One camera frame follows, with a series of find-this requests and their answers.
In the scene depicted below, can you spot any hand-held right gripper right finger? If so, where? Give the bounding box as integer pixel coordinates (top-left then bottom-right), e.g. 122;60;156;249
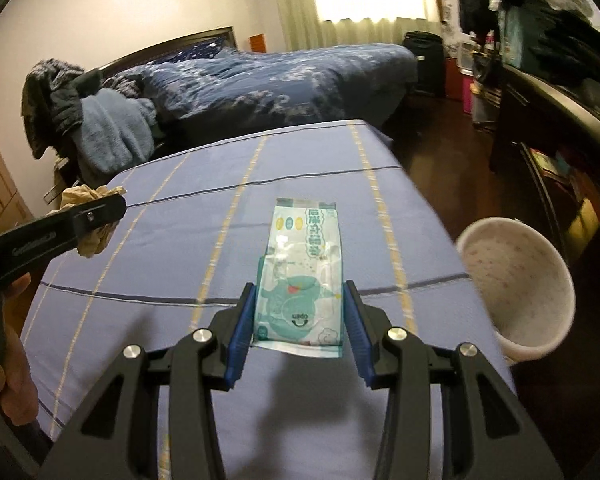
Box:
344;280;563;480

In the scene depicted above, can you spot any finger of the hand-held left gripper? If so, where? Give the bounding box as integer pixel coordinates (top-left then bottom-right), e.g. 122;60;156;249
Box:
59;193;128;255

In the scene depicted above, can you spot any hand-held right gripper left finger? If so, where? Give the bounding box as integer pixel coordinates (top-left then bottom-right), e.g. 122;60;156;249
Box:
40;282;257;480

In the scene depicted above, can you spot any brown paper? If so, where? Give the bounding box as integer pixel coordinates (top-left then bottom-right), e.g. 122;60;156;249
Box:
60;184;128;260

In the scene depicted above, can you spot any teal wet wipes packet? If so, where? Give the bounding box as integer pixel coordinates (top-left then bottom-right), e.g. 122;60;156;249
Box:
250;196;348;359

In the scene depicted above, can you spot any white pink-dotted waste bin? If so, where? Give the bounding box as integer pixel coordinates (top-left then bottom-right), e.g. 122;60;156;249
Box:
455;216;577;366

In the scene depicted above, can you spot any person's left hand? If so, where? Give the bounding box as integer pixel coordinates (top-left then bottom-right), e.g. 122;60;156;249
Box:
0;273;40;427

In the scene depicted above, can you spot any light wooden wardrobe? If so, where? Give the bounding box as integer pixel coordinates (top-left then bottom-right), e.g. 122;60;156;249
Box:
0;120;31;241

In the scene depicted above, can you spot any blue-grey striped tablecloth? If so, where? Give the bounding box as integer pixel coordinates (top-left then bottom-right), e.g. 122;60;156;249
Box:
20;119;518;480

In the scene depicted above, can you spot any blue fleece blanket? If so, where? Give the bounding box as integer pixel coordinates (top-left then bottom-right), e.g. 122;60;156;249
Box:
72;89;158;183

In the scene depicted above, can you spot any dark padded jacket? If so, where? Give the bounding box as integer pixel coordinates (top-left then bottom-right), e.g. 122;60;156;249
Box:
22;59;106;158

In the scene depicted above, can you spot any dark starry pillow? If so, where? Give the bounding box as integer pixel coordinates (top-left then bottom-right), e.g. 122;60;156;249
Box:
142;41;231;67

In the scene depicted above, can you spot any dark wooden bed headboard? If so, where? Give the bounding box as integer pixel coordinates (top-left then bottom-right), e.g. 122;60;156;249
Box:
97;25;237;78

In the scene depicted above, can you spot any blue patterned duvet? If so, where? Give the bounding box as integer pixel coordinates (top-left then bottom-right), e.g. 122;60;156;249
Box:
102;42;417;133

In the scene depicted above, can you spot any gold flat box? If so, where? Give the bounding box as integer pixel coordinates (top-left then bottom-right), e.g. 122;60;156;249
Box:
567;200;600;242

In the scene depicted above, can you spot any clear storage bin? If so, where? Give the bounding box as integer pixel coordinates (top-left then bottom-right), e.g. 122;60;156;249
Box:
472;92;498;126

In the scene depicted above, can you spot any pink plastic container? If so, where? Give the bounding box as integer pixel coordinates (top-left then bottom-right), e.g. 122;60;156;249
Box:
461;72;476;115

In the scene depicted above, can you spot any black suitcase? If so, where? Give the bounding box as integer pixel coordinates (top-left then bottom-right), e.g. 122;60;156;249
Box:
404;31;446;97

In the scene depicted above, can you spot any black handbag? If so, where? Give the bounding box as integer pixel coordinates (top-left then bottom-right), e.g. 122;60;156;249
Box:
472;52;503;87

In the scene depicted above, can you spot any pale window curtain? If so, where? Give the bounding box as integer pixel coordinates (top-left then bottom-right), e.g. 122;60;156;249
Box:
275;0;441;53

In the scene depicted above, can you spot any dark wooden cabinet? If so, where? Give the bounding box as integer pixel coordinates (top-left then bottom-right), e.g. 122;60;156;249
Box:
490;65;600;271

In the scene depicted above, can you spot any teal printed cloth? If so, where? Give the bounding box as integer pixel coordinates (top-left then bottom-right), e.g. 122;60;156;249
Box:
500;7;531;68

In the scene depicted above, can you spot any pile of black clothes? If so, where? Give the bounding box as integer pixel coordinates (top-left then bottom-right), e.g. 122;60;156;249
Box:
525;0;600;78

